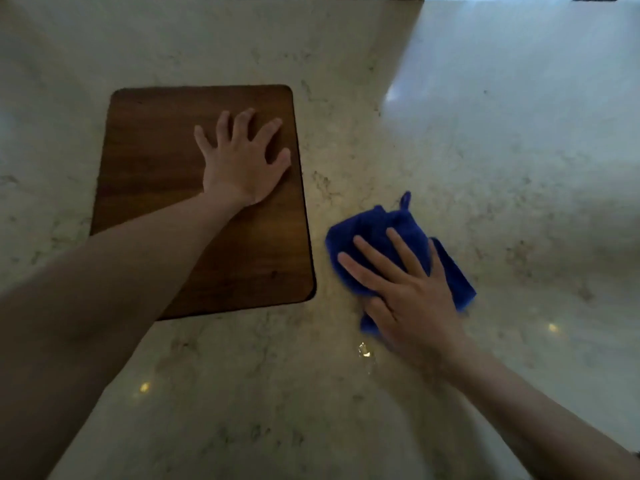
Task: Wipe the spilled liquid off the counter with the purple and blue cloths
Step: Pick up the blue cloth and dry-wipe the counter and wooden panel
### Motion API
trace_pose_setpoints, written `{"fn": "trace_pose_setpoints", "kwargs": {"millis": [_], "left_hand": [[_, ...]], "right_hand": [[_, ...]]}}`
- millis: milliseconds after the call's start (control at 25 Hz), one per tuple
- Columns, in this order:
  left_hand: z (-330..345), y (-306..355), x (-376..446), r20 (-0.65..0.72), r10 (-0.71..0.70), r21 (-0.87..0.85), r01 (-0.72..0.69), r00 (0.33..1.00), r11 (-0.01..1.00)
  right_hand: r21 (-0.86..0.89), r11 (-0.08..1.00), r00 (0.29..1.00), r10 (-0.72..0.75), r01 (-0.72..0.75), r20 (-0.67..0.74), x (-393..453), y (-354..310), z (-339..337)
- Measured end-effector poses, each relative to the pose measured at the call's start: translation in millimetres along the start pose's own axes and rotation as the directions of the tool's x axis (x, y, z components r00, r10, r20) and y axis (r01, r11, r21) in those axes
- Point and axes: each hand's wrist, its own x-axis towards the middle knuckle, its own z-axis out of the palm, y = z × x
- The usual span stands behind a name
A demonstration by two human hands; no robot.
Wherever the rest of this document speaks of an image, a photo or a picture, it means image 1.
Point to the wooden inlay panel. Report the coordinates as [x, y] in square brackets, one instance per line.
[175, 204]

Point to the blue cleaning cloth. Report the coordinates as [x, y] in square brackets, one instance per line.
[380, 224]

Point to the person's right forearm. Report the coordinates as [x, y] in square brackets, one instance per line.
[540, 424]

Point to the person's left forearm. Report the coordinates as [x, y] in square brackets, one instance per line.
[100, 319]

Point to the person's right hand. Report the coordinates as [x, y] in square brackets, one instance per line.
[415, 314]

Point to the person's left hand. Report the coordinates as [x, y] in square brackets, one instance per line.
[240, 164]

